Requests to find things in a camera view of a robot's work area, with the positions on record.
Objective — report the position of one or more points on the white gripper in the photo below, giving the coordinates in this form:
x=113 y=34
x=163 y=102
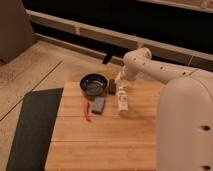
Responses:
x=123 y=75

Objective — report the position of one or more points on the white plastic bottle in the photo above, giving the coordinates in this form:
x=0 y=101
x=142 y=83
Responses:
x=122 y=101

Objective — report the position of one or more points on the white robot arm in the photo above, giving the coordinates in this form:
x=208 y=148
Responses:
x=185 y=111

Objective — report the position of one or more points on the small dark cup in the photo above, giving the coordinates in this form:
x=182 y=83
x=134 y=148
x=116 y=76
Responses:
x=112 y=87

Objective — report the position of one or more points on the black bowl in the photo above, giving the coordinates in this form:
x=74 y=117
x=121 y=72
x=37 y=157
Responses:
x=93 y=84

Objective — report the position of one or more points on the blue grey sponge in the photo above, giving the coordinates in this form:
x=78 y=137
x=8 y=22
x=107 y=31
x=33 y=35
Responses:
x=98 y=105

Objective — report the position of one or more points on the red chili pepper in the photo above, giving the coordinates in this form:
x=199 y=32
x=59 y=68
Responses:
x=86 y=110

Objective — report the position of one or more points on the dark floor mat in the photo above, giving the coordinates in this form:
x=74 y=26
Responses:
x=34 y=130

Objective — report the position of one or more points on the brown cabinet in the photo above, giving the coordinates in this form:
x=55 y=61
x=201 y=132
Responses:
x=16 y=32

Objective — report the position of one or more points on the black bracket on floor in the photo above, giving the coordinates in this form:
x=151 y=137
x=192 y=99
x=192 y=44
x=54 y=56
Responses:
x=107 y=58

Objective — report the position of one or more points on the wooden shelf rail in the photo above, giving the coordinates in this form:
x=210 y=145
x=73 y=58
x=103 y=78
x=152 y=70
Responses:
x=113 y=42

